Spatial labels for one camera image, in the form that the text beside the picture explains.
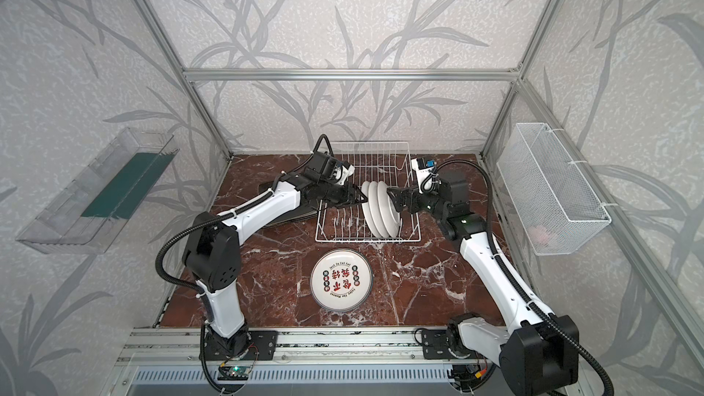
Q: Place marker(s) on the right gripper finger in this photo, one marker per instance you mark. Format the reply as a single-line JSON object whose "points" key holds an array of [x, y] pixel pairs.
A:
{"points": [[396, 193], [404, 205]]}

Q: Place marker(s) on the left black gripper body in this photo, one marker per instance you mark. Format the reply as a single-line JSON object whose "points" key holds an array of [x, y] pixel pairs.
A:
{"points": [[341, 192]]}

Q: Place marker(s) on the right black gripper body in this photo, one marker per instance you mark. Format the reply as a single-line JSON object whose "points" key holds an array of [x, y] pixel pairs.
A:
{"points": [[410, 198]]}

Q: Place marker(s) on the white round plate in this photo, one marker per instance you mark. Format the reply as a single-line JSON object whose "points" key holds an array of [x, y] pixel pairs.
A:
{"points": [[367, 211], [375, 207], [341, 280], [391, 217]]}

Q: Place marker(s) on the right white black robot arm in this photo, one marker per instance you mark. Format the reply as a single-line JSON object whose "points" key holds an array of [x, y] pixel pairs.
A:
{"points": [[533, 348]]}

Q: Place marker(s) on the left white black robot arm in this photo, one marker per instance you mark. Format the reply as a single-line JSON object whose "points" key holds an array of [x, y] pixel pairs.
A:
{"points": [[213, 248]]}

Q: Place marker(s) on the pink object in basket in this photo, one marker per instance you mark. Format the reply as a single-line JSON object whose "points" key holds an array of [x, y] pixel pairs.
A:
{"points": [[540, 236]]}

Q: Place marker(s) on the green led circuit board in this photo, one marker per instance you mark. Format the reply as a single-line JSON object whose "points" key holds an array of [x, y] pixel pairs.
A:
{"points": [[228, 372]]}

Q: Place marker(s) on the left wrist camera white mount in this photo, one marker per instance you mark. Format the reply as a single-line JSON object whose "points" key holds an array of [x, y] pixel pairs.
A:
{"points": [[343, 170]]}

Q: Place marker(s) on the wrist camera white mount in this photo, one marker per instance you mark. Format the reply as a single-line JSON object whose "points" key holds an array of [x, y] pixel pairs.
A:
{"points": [[423, 168], [343, 170]]}

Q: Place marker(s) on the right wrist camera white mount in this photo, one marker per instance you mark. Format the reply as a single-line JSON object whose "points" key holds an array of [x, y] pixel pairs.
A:
{"points": [[423, 168]]}

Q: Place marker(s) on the white wire dish rack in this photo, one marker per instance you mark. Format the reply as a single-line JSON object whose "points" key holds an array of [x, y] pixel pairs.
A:
{"points": [[374, 161]]}

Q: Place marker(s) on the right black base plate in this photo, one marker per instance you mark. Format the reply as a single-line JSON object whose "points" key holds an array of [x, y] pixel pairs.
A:
{"points": [[442, 344]]}

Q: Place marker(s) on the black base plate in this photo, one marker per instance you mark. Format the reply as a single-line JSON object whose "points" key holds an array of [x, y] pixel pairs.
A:
{"points": [[442, 344], [257, 345]]}

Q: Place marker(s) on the aluminium front rail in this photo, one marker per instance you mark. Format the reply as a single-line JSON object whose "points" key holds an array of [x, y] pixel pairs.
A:
{"points": [[323, 345]]}

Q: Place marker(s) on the white mesh wall basket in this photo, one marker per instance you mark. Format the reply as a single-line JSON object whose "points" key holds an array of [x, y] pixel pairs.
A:
{"points": [[548, 188]]}

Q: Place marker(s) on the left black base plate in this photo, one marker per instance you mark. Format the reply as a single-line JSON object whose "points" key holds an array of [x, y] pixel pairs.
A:
{"points": [[257, 345]]}

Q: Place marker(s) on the aluminium frame crossbar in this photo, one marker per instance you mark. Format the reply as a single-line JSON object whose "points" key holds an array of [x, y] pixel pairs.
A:
{"points": [[444, 75]]}

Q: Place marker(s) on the clear plastic wall shelf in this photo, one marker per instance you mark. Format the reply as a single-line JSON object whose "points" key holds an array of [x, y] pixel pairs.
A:
{"points": [[87, 216]]}

